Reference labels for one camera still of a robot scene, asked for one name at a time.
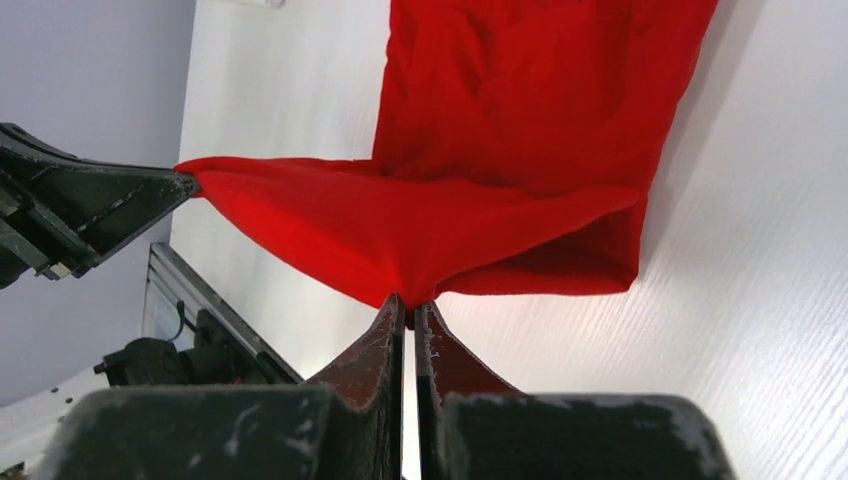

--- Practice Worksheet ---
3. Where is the aluminium front rail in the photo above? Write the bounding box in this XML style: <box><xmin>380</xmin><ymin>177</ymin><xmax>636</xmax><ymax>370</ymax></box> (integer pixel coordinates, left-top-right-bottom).
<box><xmin>141</xmin><ymin>243</ymin><xmax>303</xmax><ymax>385</ymax></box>

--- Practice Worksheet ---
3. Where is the red t-shirt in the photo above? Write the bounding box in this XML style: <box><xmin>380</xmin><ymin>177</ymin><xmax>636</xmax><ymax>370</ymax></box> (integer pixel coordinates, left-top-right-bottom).
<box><xmin>179</xmin><ymin>1</ymin><xmax>717</xmax><ymax>307</ymax></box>

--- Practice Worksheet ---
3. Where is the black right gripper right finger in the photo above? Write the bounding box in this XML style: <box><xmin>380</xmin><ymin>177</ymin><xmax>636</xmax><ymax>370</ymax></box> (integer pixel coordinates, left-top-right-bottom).
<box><xmin>414</xmin><ymin>303</ymin><xmax>736</xmax><ymax>479</ymax></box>

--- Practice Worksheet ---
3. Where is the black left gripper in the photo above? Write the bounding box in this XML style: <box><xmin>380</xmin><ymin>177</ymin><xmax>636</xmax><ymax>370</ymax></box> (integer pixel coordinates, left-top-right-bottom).
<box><xmin>1</xmin><ymin>123</ymin><xmax>200</xmax><ymax>289</ymax></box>

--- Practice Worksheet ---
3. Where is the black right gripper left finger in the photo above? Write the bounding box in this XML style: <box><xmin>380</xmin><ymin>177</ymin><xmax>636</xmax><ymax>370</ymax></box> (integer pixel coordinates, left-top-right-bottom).
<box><xmin>33</xmin><ymin>295</ymin><xmax>406</xmax><ymax>479</ymax></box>

